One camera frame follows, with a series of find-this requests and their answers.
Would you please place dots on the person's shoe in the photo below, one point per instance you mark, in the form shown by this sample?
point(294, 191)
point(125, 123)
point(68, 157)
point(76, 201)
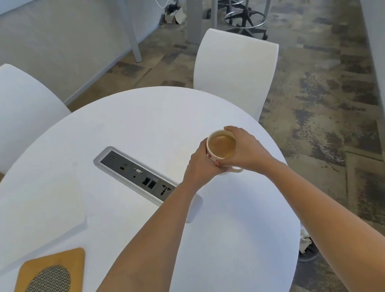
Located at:
point(306, 246)

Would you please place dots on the person's right forearm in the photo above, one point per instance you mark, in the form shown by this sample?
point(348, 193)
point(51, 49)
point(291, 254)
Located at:
point(344, 222)

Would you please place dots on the white chair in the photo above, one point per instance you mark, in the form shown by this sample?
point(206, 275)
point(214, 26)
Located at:
point(4, 114)
point(235, 69)

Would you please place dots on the person's left forearm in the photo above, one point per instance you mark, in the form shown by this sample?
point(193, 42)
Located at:
point(141, 260)

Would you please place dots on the silver table power socket panel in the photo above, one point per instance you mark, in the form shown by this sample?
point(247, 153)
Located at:
point(135, 172)

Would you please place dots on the person's right hand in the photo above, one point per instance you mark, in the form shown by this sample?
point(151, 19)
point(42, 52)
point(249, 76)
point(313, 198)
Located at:
point(249, 153)

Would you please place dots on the person's left fingers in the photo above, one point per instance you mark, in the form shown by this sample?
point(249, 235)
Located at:
point(204, 149)

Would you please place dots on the small cardboard box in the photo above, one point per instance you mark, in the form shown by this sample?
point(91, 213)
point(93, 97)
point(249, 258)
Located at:
point(175, 14)

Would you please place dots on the white paper napkin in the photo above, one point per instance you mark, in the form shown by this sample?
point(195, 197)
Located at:
point(44, 216)

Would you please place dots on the white cup of coffee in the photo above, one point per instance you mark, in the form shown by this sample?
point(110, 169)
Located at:
point(221, 144)

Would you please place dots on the grey desk leg frame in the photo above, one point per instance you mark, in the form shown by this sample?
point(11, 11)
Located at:
point(194, 3)

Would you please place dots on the person's right thumb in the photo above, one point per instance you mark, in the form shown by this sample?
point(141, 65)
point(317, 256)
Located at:
point(224, 163)

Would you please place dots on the person's left hand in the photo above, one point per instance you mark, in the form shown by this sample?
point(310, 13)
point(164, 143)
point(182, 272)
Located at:
point(195, 167)

